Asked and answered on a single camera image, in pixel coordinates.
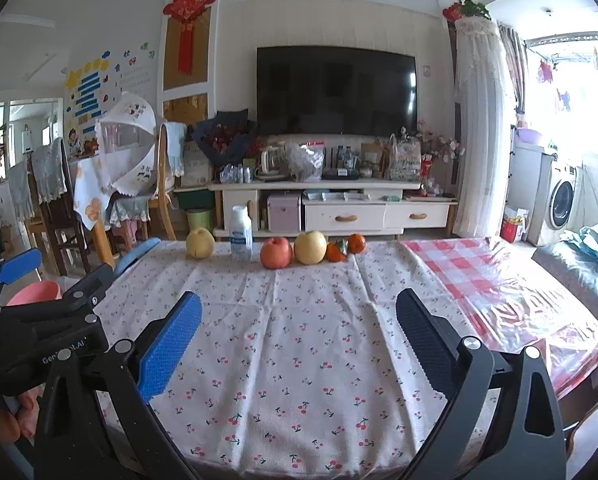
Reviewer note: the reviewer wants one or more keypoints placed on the wooden chair grey cover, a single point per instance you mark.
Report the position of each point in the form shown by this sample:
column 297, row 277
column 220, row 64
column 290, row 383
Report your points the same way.
column 26, row 210

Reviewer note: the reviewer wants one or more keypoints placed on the pink storage box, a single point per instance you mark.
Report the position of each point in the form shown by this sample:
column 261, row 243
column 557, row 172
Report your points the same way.
column 284, row 212

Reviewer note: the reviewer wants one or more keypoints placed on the printed shopping bag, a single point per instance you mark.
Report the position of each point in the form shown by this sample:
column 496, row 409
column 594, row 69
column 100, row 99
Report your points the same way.
column 404, row 160

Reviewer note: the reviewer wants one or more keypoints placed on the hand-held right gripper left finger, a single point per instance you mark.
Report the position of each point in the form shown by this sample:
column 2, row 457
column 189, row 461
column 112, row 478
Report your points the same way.
column 171, row 345

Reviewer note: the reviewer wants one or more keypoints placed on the pink plastic bin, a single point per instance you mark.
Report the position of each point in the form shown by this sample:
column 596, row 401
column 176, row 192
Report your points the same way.
column 34, row 294

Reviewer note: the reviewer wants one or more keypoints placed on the green waste bin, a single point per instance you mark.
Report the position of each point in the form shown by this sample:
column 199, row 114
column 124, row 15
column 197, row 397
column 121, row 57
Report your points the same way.
column 199, row 220

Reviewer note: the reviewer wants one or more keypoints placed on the red green decoration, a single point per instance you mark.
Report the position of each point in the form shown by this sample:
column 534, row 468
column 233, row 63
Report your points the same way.
column 466, row 10

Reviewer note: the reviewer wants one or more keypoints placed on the brown paper bag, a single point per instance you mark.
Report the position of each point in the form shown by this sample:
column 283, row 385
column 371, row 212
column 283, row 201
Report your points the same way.
column 374, row 159

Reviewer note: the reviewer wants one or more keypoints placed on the red checkered tablecloth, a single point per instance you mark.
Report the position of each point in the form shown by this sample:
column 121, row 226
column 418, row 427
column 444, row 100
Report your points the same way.
column 479, row 280

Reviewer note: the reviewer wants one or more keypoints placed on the red apple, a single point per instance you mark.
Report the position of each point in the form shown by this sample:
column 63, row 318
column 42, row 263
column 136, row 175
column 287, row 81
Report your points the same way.
column 276, row 254

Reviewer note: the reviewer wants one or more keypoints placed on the white plastic bottle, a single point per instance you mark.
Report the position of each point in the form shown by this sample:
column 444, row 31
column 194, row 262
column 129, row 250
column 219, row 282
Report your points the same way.
column 241, row 235

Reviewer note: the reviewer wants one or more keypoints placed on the red Chinese knot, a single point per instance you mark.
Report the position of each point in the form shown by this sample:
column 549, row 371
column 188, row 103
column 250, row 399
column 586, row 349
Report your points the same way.
column 189, row 10

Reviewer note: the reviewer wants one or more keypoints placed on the grey cabinet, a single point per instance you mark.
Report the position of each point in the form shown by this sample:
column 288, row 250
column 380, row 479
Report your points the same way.
column 529, row 185

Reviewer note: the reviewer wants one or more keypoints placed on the lace covered air conditioner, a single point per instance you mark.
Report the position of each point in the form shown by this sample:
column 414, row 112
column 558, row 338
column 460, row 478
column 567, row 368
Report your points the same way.
column 479, row 135

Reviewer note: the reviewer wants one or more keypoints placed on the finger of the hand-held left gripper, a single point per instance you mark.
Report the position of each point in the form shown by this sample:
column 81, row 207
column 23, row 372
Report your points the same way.
column 86, row 285
column 19, row 266

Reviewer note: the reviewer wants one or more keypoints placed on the colourful wall stickers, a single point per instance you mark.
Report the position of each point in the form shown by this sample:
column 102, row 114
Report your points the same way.
column 91, row 85

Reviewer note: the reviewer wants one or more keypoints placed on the grey sofa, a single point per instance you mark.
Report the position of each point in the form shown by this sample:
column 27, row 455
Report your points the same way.
column 579, row 280

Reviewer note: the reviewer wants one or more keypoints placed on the dark wooden chair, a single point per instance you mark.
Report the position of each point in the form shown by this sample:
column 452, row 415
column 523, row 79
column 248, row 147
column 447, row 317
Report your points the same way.
column 64, row 230

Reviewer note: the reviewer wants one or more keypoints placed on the small yellow pear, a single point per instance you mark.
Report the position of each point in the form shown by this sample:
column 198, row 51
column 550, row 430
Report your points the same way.
column 200, row 244

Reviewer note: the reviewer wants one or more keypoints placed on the purple basin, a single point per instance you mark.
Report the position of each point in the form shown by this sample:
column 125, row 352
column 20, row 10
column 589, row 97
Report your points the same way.
column 529, row 137

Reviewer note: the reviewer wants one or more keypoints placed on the washing machine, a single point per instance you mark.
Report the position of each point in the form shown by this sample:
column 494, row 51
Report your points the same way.
column 559, row 205

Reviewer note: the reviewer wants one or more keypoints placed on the black television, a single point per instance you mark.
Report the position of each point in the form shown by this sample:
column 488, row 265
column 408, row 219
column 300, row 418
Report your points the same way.
column 336, row 90

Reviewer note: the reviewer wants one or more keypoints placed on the person's left hand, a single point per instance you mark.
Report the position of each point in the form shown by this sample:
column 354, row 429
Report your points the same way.
column 21, row 417

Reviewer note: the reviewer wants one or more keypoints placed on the grey lace chair cover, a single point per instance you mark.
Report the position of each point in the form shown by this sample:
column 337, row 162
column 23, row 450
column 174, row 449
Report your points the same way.
column 49, row 170

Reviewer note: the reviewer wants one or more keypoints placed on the light wooden chair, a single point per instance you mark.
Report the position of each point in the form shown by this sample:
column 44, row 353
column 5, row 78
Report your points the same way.
column 161, row 210

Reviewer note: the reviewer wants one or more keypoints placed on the dark green box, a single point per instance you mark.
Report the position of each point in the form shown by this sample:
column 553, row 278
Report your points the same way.
column 195, row 200

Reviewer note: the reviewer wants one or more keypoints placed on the clear plastic bag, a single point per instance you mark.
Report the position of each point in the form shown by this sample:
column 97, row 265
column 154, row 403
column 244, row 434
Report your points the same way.
column 305, row 162

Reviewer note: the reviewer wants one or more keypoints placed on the green lace seat cover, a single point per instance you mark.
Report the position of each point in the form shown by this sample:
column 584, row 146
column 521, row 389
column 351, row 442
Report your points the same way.
column 126, row 207

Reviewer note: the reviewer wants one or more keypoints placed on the curtain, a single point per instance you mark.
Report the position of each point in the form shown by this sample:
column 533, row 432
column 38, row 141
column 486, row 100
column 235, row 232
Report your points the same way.
column 511, row 70

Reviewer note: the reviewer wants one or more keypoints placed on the large cork board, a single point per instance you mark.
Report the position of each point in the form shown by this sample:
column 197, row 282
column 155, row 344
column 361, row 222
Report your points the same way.
column 199, row 60

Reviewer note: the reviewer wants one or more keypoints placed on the white TV cabinet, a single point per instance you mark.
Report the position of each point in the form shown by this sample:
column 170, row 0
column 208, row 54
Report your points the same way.
column 344, row 217

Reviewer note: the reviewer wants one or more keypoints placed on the teal cloth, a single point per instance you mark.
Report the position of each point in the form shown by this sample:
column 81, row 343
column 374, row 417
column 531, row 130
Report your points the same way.
column 594, row 245

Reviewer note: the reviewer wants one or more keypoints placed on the light blue chair cloth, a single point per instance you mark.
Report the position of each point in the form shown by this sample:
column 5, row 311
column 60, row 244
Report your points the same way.
column 175, row 150

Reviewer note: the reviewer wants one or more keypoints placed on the large yellow pear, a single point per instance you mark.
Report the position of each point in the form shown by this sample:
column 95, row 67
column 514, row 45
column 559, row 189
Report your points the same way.
column 310, row 247

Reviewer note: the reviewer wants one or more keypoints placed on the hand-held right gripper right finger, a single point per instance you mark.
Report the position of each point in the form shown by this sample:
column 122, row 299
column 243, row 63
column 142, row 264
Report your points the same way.
column 424, row 340

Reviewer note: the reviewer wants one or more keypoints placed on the light blue chair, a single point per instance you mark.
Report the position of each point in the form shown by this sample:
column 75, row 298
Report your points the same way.
column 139, row 252

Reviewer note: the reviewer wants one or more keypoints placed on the dark wrapped flower bouquet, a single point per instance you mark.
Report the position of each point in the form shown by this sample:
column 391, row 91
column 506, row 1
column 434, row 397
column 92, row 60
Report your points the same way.
column 224, row 137

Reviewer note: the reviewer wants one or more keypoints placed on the pack of water bottles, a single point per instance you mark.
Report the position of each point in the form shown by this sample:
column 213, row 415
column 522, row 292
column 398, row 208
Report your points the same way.
column 236, row 174

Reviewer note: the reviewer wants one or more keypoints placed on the cherry print tablecloth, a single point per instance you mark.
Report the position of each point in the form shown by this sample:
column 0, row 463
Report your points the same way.
column 304, row 335

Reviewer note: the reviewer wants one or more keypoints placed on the electric kettle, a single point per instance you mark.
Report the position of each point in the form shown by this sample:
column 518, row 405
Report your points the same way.
column 273, row 161

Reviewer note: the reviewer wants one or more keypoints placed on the small cork board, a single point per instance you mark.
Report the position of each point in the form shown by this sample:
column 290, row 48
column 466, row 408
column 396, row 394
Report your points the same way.
column 185, row 109

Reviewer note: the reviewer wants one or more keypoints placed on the red white carton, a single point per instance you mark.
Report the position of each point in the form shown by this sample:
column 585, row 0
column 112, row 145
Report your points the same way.
column 515, row 225

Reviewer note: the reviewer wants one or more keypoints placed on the pink artificial flowers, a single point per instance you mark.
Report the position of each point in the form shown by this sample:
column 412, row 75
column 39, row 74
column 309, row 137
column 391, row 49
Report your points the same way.
column 441, row 145

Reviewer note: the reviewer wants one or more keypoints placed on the orange print tablecloth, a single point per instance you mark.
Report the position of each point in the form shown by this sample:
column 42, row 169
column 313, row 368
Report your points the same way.
column 91, row 195

